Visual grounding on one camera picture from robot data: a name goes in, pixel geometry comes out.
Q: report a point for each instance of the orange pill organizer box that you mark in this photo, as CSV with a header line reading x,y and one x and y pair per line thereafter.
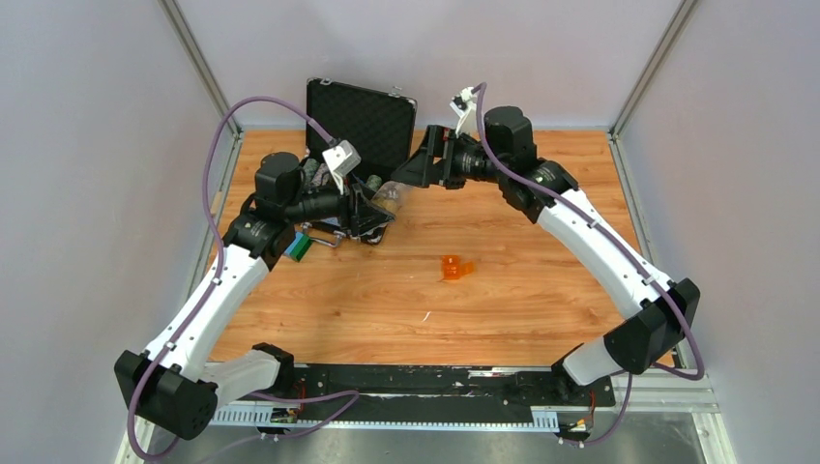
x,y
454,268

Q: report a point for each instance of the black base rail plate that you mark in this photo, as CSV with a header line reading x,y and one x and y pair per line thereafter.
x,y
427,397

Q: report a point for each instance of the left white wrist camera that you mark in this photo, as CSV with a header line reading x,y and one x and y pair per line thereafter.
x,y
341,159

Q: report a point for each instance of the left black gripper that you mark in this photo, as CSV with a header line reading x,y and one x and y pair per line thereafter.
x,y
360,215

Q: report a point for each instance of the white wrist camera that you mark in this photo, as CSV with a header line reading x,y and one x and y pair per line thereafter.
x,y
465,105
341,159

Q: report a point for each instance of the clear pill bottle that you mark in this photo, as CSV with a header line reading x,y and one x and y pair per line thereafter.
x,y
392,196

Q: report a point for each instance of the black poker chip case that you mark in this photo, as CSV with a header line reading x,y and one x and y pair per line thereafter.
x,y
379,125

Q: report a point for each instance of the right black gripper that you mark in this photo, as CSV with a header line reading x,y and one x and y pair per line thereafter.
x,y
418,170

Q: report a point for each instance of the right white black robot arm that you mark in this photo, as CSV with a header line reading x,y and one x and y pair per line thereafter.
x,y
657,310

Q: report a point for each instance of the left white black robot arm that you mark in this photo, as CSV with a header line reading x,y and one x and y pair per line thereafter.
x,y
170,383

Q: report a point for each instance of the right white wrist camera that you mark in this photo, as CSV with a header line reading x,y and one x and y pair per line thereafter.
x,y
465,105

